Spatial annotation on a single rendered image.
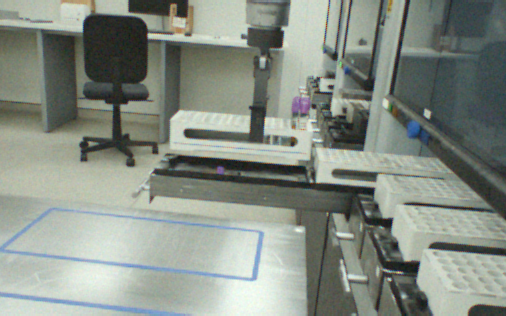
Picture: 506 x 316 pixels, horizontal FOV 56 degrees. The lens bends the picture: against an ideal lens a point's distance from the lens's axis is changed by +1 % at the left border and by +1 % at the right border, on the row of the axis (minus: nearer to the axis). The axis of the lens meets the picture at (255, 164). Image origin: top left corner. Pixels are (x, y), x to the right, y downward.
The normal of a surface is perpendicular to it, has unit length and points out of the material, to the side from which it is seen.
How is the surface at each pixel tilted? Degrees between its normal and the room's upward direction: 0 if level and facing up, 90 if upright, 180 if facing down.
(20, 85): 90
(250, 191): 90
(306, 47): 90
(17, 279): 0
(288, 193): 90
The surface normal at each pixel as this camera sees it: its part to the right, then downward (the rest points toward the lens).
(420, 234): -0.05, 0.31
